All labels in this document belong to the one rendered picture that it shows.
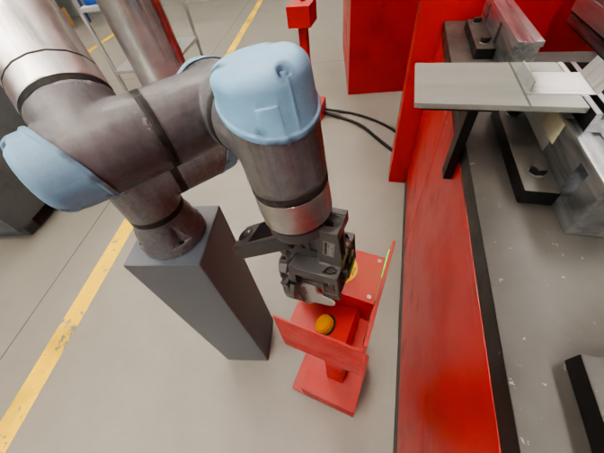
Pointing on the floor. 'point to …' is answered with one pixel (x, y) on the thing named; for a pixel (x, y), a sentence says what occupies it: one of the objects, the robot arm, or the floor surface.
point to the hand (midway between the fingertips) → (309, 293)
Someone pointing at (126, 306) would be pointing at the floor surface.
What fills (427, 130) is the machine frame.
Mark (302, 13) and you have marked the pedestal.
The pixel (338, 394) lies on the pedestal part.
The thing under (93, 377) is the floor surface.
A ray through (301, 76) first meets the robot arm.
